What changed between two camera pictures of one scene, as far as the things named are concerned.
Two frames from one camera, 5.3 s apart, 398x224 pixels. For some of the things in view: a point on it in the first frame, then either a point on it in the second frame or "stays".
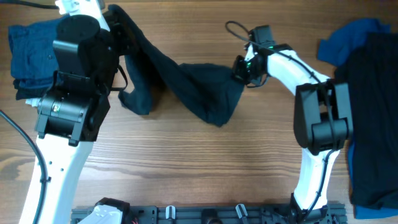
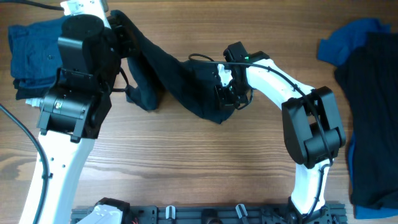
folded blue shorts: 33,61 stays
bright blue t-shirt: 333,51 stays
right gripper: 238,72 -> 222,101
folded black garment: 29,93 stays
